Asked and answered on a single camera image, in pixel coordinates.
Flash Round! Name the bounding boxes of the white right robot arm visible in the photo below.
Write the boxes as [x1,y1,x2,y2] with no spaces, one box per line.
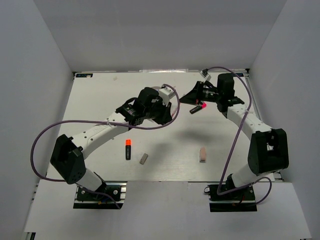
[180,69,289,200]

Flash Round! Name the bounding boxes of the grey eraser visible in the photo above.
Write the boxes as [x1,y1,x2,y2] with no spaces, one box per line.
[139,153,149,165]

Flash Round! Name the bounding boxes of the black highlighter pink cap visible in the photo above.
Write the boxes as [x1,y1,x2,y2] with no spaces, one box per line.
[189,101,207,115]

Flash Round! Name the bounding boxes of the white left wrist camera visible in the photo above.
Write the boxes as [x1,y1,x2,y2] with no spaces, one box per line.
[158,85,176,106]

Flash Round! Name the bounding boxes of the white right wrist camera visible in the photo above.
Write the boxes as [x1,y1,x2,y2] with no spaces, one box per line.
[200,68,211,82]

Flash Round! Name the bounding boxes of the pink eraser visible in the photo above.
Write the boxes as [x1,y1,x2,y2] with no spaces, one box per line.
[199,147,207,163]

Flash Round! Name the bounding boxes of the right blue table label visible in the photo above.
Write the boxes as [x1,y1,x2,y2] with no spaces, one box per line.
[233,72,244,78]

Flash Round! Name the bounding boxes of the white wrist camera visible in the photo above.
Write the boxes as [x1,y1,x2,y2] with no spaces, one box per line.
[200,68,211,82]
[158,85,176,106]

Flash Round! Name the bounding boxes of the black highlighter orange cap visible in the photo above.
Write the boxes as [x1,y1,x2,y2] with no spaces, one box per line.
[125,139,132,160]

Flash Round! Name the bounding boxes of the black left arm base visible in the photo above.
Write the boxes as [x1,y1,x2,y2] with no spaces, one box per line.
[73,181,127,210]

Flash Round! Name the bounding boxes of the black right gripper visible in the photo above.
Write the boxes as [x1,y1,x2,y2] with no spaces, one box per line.
[179,81,222,106]

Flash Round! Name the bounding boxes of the white round divided organizer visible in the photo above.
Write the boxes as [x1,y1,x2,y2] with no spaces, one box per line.
[151,86,165,92]

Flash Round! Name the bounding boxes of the blue table label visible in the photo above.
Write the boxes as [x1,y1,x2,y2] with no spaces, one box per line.
[75,73,93,78]
[233,72,244,78]

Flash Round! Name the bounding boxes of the left blue table label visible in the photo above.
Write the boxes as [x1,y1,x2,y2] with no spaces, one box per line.
[75,73,93,78]

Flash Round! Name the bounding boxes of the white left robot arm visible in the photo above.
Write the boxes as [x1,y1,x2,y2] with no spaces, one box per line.
[50,85,175,200]

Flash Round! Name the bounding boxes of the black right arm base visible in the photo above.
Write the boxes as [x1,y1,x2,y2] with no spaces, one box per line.
[203,184,257,213]

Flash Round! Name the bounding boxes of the slim pink highlighter pen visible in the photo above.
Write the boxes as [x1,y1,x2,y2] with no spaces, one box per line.
[170,102,179,118]

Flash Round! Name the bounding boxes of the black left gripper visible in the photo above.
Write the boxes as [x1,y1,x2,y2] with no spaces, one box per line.
[143,97,173,126]

